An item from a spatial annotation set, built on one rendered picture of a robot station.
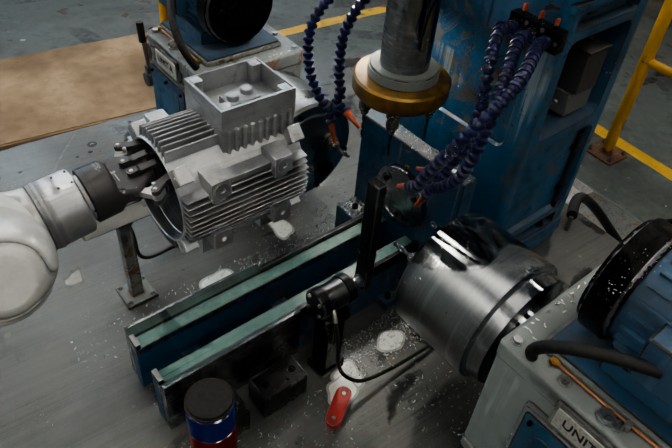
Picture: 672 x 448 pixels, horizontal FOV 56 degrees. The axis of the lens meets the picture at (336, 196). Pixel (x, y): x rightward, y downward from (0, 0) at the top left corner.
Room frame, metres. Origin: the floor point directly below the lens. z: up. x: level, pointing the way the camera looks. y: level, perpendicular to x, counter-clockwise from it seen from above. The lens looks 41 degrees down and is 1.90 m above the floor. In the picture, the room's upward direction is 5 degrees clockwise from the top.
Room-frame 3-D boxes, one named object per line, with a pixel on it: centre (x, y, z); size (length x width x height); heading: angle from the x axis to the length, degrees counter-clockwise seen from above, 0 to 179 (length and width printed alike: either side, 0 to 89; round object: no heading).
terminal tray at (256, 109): (0.76, 0.15, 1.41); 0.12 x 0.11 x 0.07; 132
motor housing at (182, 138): (0.73, 0.18, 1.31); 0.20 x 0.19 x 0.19; 132
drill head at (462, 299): (0.75, -0.29, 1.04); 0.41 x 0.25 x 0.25; 42
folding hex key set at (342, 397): (0.65, -0.04, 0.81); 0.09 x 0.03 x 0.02; 163
